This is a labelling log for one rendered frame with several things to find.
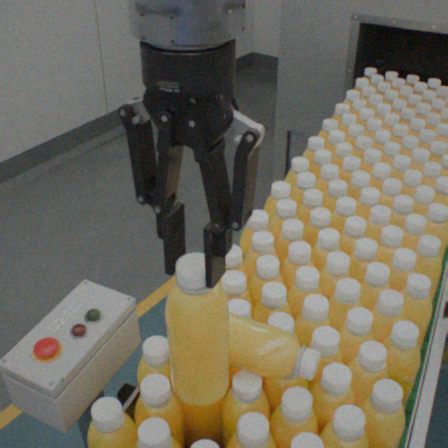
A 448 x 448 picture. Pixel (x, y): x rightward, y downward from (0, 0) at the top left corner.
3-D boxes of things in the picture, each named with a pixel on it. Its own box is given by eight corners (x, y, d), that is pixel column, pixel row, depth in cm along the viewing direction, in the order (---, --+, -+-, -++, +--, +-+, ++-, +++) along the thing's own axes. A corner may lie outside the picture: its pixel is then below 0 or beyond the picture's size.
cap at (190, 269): (207, 262, 56) (207, 248, 55) (220, 285, 53) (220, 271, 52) (171, 269, 55) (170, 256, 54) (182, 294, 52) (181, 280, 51)
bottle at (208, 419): (218, 464, 80) (217, 394, 70) (176, 453, 81) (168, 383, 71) (230, 428, 85) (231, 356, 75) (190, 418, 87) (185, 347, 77)
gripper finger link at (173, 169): (174, 115, 43) (159, 109, 43) (158, 221, 50) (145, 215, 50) (197, 99, 46) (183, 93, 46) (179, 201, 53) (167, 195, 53)
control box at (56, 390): (13, 407, 76) (-5, 361, 70) (93, 322, 91) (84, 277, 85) (66, 435, 73) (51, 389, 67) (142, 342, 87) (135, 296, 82)
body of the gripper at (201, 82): (114, 42, 39) (125, 151, 45) (214, 56, 36) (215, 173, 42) (166, 20, 45) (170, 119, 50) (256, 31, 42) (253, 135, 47)
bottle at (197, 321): (218, 358, 68) (216, 249, 58) (236, 399, 63) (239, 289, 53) (166, 371, 66) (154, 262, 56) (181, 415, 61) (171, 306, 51)
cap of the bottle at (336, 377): (343, 368, 73) (345, 359, 72) (354, 390, 70) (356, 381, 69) (317, 373, 73) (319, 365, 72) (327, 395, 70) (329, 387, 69)
